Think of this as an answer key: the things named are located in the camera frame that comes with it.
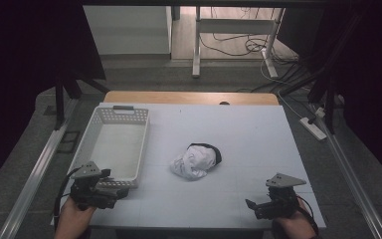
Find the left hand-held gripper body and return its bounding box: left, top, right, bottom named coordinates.
left=69, top=160, right=121, bottom=211

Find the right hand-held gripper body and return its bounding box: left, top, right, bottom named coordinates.
left=254, top=172, right=308, bottom=220

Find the white plastic basket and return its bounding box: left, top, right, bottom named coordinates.
left=67, top=105, right=151, bottom=190

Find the white garment with black trim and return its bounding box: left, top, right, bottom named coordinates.
left=169, top=142, right=224, bottom=182

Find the person's right hand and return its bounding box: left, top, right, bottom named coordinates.
left=275, top=200, right=318, bottom=239

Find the person's left hand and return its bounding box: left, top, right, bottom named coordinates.
left=59, top=196, right=97, bottom=231

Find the white power strip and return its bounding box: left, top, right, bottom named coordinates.
left=298, top=116, right=328, bottom=142

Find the black metal stand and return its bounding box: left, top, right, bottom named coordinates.
left=278, top=65, right=338, bottom=135
left=54, top=75, right=110, bottom=131

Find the wooden table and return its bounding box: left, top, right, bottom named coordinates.
left=102, top=91, right=281, bottom=107

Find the dark curtain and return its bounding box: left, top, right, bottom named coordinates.
left=277, top=0, right=382, bottom=192
left=0, top=0, right=107, bottom=195

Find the white cabinet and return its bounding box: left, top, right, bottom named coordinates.
left=83, top=5, right=174, bottom=56

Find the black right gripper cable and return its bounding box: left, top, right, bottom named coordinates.
left=295, top=194, right=320, bottom=236

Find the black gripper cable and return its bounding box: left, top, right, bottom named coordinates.
left=53, top=166, right=82, bottom=231
left=295, top=194, right=320, bottom=236

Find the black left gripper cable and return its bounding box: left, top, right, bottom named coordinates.
left=53, top=166, right=82, bottom=231

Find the aluminium rail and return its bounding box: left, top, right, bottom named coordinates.
left=307, top=103, right=382, bottom=239
left=0, top=97, right=81, bottom=239

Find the tangle of floor cables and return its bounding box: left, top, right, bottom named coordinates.
left=198, top=6, right=312, bottom=101

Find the white desk frame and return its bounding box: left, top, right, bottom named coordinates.
left=191, top=6, right=287, bottom=80

